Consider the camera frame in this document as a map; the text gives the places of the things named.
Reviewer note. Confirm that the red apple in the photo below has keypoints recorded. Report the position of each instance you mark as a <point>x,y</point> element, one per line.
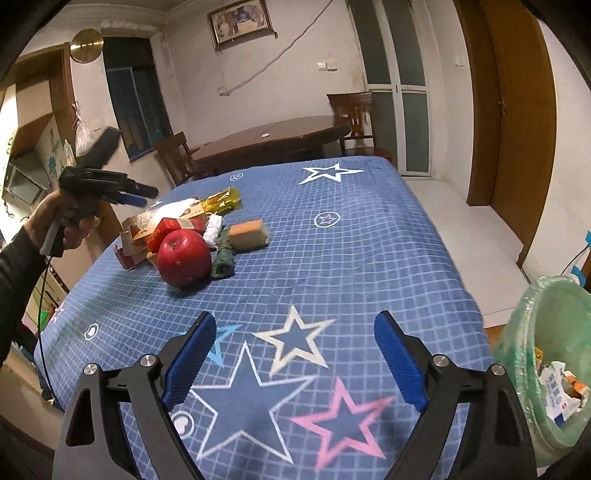
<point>183,258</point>

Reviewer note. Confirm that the brown wooden door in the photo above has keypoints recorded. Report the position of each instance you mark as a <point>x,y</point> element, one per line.
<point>515,113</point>

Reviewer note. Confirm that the wooden chair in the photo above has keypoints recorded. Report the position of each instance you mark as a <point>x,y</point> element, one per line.
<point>355,108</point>
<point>175,157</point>

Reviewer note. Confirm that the green lined trash bin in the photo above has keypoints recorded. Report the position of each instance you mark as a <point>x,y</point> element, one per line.
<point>551,322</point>

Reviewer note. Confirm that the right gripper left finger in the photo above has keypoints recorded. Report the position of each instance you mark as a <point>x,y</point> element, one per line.
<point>93,442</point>

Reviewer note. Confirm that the white wet wipes pack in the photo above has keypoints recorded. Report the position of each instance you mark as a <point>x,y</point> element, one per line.
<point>561,401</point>

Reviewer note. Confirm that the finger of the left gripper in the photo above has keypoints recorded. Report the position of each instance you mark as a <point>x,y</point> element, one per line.
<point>138,189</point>
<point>119,198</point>

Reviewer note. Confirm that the open red-brown snack box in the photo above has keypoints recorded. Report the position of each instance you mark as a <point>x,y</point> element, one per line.
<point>136,229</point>

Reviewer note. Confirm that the white knitted cloth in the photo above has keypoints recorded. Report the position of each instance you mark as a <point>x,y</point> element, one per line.
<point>212,231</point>

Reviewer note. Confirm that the right wooden chair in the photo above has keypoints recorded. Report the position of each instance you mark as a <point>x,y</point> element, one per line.
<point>355,108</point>

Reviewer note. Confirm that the blue grid tablecloth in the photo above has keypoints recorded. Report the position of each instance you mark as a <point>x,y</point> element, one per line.
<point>295,386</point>

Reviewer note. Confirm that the person's left forearm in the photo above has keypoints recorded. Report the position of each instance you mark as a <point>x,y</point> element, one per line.
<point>21,267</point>

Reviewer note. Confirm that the dark wooden dining table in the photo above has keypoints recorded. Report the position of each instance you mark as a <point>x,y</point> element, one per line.
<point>279,142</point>

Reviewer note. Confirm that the gold round wall clock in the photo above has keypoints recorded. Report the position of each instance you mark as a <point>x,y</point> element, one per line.
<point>86,46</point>

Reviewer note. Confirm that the dark window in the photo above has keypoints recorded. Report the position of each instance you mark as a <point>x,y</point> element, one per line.
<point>135,94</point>

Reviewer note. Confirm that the left wooden chair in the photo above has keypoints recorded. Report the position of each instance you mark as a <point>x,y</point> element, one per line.
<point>175,157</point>

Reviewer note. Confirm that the framed elephant picture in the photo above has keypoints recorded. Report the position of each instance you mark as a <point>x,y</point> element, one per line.
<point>238,22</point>

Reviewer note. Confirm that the dark green cloth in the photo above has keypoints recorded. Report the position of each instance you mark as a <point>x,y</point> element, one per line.
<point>223,264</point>

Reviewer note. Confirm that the small red cigarette pack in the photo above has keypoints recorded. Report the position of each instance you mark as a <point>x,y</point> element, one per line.
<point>168,225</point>

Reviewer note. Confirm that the orange yellow sponge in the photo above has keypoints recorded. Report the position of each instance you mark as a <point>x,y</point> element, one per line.
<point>248,236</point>

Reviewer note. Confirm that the gold foil snack bag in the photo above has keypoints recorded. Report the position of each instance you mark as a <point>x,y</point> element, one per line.
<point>222,202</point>

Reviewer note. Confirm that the white glass double door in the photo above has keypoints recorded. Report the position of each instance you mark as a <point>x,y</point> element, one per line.
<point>395,75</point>

